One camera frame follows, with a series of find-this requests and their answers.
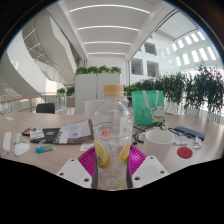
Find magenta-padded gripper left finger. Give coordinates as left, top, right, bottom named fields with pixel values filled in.
left=56, top=146, right=99, bottom=190

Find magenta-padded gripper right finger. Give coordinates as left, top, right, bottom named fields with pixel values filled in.
left=126, top=144, right=170, bottom=190

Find clear lemon drink bottle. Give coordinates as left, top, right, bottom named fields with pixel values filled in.
left=92, top=83, right=134, bottom=191

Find white cup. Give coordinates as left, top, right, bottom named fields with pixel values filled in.
left=143, top=129, right=175, bottom=164

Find sticker sheet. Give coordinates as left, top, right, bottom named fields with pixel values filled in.
left=79, top=142, right=95, bottom=152

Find small green blue packet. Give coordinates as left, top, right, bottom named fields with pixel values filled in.
left=35, top=144, right=54, bottom=154

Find flat round red coaster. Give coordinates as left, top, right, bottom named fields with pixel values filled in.
left=176, top=146, right=194, bottom=159

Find open printed brochure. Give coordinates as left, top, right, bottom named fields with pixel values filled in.
left=53, top=118, right=95, bottom=145

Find black wallet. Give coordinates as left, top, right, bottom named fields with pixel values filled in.
left=29, top=127, right=61, bottom=144

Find white computer mouse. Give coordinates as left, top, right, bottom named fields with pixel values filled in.
left=13, top=142, right=31, bottom=157

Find green tote bag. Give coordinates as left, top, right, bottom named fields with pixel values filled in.
left=130, top=90, right=167, bottom=127

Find black chair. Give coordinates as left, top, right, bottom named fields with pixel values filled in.
left=35, top=102, right=56, bottom=114

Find brown planter with plants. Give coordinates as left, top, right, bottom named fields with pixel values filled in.
left=56, top=85, right=76, bottom=108

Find white planter cabinet with plants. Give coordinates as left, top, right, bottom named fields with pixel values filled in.
left=74, top=65, right=123, bottom=115

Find row of green hedge plants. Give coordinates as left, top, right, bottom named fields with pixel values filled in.
left=124, top=64, right=224, bottom=124

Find ceiling light strips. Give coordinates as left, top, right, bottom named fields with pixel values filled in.
left=69, top=3, right=151, bottom=56

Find tangled black cables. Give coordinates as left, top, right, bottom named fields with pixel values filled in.
left=132, top=121, right=181, bottom=146

